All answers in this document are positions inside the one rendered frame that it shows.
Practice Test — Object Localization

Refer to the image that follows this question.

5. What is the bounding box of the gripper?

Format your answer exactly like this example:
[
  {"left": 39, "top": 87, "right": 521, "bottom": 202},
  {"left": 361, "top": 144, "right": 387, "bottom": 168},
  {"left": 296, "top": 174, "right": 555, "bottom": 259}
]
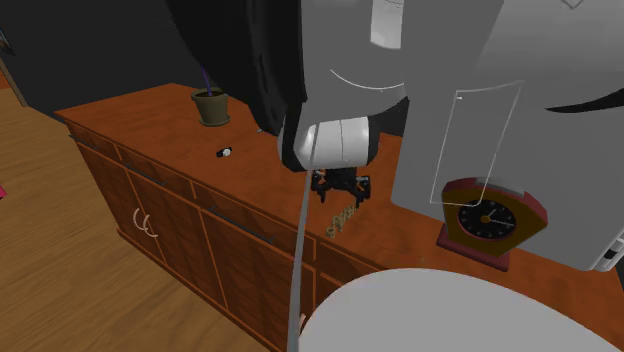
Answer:
[{"left": 311, "top": 167, "right": 373, "bottom": 210}]

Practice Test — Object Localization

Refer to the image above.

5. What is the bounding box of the red gold mantel clock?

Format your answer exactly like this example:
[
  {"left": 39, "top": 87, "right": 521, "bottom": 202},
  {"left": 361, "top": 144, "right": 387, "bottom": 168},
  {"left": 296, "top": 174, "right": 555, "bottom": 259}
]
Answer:
[{"left": 435, "top": 177, "right": 549, "bottom": 273}]

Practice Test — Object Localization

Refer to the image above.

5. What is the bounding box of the olive plant pot purple stem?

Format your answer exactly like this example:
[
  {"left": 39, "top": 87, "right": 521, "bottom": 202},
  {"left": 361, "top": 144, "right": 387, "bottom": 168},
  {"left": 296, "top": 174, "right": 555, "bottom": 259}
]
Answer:
[{"left": 190, "top": 63, "right": 232, "bottom": 128}]

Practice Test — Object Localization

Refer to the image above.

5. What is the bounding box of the brown wooden sideboard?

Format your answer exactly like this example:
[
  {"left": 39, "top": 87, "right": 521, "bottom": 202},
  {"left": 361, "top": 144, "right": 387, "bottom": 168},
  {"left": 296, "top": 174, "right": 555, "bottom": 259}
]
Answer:
[{"left": 54, "top": 82, "right": 624, "bottom": 352}]

